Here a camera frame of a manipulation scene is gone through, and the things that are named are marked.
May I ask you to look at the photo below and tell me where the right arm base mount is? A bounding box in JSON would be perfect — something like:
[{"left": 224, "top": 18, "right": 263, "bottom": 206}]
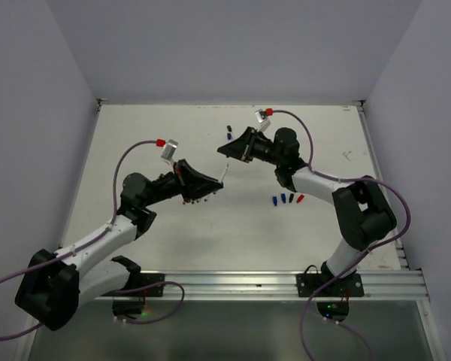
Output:
[{"left": 295, "top": 262, "right": 365, "bottom": 323}]

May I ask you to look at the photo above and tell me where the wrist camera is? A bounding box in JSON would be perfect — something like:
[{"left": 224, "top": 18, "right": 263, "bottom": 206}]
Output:
[
  {"left": 255, "top": 109, "right": 271, "bottom": 132},
  {"left": 161, "top": 139, "right": 178, "bottom": 167}
]

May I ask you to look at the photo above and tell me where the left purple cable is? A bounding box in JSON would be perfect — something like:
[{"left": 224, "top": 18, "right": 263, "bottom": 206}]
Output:
[{"left": 0, "top": 138, "right": 186, "bottom": 341}]

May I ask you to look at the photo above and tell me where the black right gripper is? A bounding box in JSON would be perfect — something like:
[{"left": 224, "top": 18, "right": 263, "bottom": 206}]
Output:
[{"left": 218, "top": 126, "right": 283, "bottom": 166}]

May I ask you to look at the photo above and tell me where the aluminium front rail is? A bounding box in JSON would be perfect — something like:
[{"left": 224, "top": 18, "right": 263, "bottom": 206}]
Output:
[{"left": 33, "top": 268, "right": 429, "bottom": 302}]

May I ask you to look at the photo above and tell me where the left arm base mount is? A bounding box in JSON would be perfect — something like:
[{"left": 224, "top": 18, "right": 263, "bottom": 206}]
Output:
[{"left": 106, "top": 256, "right": 165, "bottom": 320}]

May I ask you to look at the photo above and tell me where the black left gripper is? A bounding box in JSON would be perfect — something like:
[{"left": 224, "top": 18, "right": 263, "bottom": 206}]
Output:
[{"left": 142, "top": 159, "right": 222, "bottom": 207}]

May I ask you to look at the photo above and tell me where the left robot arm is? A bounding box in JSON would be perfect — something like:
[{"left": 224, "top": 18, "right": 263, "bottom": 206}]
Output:
[{"left": 14, "top": 159, "right": 223, "bottom": 331}]

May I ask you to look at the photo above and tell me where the black marker vertical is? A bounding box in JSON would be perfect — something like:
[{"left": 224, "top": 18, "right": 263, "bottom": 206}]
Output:
[{"left": 219, "top": 163, "right": 229, "bottom": 184}]

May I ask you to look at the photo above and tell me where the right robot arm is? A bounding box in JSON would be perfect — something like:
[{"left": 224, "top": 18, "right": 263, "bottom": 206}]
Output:
[{"left": 217, "top": 127, "right": 397, "bottom": 296}]

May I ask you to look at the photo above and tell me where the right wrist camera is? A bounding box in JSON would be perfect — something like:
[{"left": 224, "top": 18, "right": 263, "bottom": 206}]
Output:
[{"left": 255, "top": 109, "right": 271, "bottom": 132}]

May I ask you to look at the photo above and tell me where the purple cable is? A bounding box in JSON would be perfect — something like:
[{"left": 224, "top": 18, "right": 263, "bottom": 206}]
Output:
[
  {"left": 263, "top": 108, "right": 413, "bottom": 361},
  {"left": 0, "top": 138, "right": 186, "bottom": 341}
]

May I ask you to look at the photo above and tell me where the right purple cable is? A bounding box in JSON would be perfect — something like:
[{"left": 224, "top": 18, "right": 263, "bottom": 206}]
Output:
[{"left": 263, "top": 108, "right": 413, "bottom": 361}]

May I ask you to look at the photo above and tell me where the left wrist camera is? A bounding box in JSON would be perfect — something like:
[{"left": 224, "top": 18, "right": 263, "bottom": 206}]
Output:
[{"left": 161, "top": 139, "right": 178, "bottom": 167}]

